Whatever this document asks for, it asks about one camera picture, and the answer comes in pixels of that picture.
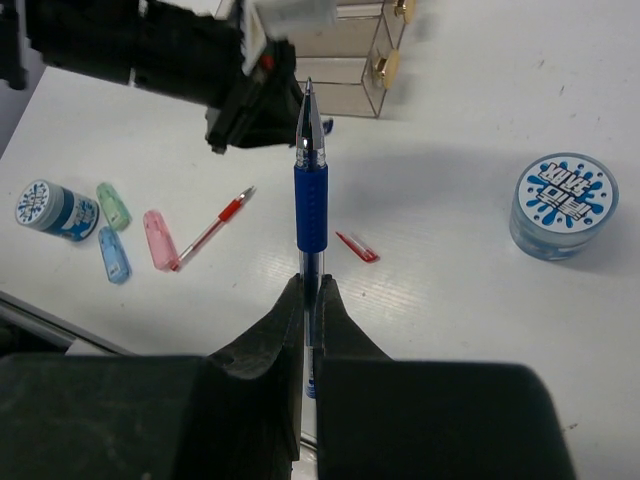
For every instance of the clear drawer container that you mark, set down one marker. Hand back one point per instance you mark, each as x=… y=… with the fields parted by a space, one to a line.
x=397 y=14
x=351 y=86

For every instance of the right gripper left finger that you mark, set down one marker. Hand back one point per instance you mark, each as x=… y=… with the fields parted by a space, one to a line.
x=234 y=414

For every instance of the blue correction tape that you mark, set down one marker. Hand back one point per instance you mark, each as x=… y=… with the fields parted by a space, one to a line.
x=114 y=257

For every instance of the right blue tape roll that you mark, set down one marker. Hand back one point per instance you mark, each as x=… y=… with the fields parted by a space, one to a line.
x=561 y=202

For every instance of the blue pen cap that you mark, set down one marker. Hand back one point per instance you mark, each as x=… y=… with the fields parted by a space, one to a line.
x=328 y=126

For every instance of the red pen cap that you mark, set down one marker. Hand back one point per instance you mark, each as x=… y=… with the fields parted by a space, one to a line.
x=358 y=247

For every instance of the pink correction tape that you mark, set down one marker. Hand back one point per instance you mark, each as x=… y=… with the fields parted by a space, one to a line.
x=161 y=246

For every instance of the red gel pen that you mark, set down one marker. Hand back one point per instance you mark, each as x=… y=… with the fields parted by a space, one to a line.
x=222 y=218

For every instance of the blue tape roll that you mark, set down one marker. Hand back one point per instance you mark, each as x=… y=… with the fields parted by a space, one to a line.
x=561 y=202
x=52 y=209

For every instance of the middle clear drawer container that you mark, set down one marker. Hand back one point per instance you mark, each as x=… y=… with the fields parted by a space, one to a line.
x=397 y=14

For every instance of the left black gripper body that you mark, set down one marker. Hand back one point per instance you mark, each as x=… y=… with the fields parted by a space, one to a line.
x=261 y=109

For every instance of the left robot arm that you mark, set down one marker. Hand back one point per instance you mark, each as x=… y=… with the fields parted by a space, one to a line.
x=168 y=50

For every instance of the blue gel pen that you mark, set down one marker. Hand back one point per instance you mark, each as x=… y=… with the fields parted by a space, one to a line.
x=311 y=213

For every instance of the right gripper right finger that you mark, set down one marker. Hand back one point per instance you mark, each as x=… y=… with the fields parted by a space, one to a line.
x=381 y=418

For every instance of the near clear drawer container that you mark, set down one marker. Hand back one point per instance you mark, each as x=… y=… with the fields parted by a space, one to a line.
x=351 y=86

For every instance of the left blue tape roll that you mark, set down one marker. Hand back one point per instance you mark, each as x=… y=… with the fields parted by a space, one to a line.
x=52 y=209

